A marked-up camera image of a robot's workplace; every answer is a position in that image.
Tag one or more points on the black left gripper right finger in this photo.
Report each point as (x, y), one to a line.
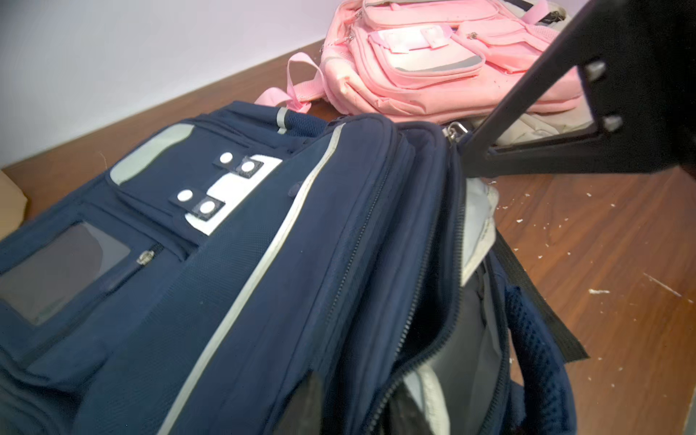
(404, 417)

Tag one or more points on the pink backpack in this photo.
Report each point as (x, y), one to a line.
(424, 60)

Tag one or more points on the cream canvas backpack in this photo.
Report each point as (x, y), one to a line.
(535, 125)

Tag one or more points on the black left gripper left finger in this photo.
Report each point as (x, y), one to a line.
(304, 412)

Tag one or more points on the navy blue backpack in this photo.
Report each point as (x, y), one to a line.
(193, 286)

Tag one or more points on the terracotta flower pot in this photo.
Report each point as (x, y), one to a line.
(12, 206)

